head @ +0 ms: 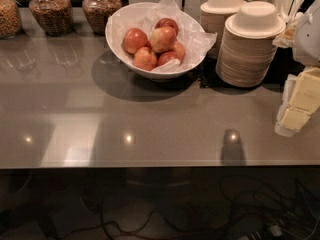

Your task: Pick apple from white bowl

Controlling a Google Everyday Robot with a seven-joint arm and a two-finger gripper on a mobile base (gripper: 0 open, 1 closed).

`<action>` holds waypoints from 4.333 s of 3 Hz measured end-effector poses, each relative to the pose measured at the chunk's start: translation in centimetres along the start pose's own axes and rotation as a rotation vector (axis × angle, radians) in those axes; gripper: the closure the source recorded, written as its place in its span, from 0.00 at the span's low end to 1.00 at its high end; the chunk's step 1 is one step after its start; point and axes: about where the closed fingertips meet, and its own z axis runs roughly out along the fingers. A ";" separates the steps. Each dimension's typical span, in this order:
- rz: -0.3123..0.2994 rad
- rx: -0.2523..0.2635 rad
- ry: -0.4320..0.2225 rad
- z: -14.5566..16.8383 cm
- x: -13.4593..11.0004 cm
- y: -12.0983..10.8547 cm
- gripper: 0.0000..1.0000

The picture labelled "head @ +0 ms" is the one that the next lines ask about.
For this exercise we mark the stack paper bowls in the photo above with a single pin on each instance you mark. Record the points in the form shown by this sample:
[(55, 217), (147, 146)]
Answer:
[(213, 15), (247, 48)]

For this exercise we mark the white ceramic bowl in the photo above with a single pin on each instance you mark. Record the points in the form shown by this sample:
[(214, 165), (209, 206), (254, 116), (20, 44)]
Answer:
[(116, 34)]

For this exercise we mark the red-yellow apple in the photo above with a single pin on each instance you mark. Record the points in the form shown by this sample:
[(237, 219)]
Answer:
[(162, 39)]

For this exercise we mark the white plastic cutlery bunch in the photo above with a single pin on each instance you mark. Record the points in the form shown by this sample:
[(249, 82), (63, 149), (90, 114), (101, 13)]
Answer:
[(288, 10)]

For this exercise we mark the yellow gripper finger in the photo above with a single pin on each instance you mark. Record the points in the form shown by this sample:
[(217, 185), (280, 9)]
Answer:
[(279, 128), (305, 99)]

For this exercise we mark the front stack paper bowls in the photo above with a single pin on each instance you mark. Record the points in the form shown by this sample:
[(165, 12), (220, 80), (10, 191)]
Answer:
[(247, 48)]

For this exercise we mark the right glass cereal jar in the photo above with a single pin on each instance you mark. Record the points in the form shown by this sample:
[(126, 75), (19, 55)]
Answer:
[(97, 13)]

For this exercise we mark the red apple front right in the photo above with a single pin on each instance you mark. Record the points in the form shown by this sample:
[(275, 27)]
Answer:
[(166, 57)]

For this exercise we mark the black mat under stacks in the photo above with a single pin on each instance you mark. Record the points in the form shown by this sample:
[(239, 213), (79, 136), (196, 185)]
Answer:
[(281, 67)]

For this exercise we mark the left glass cereal jar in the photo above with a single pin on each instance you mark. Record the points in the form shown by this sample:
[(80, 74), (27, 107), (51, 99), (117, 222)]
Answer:
[(10, 19)]

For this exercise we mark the middle glass cereal jar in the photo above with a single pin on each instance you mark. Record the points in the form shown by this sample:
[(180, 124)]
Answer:
[(55, 17)]

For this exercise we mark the white paper liner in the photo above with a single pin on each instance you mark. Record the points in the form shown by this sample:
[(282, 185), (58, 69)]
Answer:
[(193, 34)]

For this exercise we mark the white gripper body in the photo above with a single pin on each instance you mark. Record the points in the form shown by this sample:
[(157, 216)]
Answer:
[(308, 39)]

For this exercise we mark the red apple front left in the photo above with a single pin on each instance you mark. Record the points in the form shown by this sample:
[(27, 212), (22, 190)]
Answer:
[(145, 59)]

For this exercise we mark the glass cereal jar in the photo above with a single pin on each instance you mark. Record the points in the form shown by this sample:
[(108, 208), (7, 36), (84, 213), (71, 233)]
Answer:
[(55, 17), (10, 19), (97, 13)]

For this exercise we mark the red apple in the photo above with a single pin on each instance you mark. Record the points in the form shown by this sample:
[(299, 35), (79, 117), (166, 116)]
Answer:
[(134, 39), (145, 59), (167, 22), (166, 57), (179, 50)]

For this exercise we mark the red apple back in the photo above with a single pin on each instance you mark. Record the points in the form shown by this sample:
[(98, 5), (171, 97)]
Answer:
[(167, 22)]

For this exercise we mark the back stack paper bowls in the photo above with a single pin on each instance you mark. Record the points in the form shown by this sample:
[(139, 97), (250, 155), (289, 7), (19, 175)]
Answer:
[(213, 15)]

